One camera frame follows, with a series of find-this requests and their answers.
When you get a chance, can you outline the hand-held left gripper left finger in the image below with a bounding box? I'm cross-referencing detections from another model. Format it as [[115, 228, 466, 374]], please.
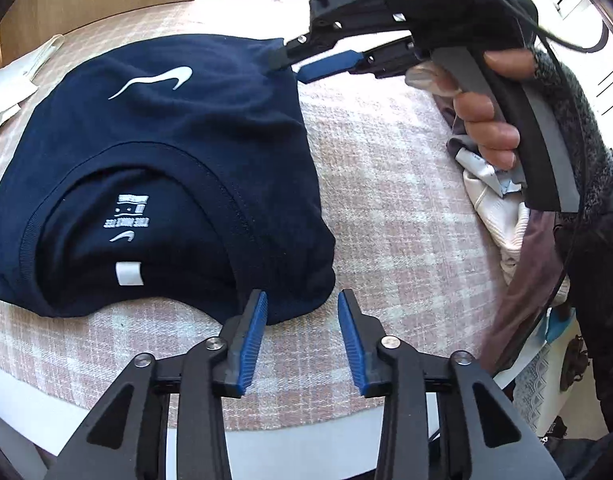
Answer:
[[45, 289, 268, 480]]

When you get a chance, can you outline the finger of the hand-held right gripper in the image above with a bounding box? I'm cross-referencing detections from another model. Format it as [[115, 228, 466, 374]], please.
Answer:
[[295, 41, 428, 84], [266, 34, 413, 73]]

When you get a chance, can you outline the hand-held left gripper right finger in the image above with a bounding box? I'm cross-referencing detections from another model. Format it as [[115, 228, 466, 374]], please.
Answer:
[[337, 288, 568, 480]]

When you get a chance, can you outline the navy blue t-shirt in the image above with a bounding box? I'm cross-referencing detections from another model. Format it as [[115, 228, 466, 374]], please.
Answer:
[[0, 34, 337, 326]]

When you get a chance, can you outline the dark grey printed hoodie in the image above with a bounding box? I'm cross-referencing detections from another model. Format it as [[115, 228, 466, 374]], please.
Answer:
[[404, 62, 527, 196]]

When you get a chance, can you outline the person's right forearm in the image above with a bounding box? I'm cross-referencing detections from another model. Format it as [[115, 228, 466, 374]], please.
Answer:
[[529, 45, 613, 436]]

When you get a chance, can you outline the person's right hand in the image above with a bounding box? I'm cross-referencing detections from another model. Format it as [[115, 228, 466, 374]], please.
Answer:
[[453, 49, 537, 172]]

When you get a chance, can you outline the white lace tablecloth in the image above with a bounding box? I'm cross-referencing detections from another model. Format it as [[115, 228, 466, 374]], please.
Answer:
[[511, 342, 570, 436]]

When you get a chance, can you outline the cream knit sweater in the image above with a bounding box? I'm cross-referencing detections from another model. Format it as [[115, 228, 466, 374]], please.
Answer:
[[461, 167, 572, 308]]

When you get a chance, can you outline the brown garment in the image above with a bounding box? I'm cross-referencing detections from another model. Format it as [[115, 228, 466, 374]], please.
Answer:
[[484, 207, 570, 378]]

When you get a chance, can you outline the light blue striped garment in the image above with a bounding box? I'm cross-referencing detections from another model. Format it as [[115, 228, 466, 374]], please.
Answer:
[[537, 307, 580, 346]]

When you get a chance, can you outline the dark metal ornament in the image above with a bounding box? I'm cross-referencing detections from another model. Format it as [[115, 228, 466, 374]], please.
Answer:
[[558, 334, 591, 392]]

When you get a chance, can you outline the white cloth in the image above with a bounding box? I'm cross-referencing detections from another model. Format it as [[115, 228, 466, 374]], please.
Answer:
[[0, 34, 66, 147]]

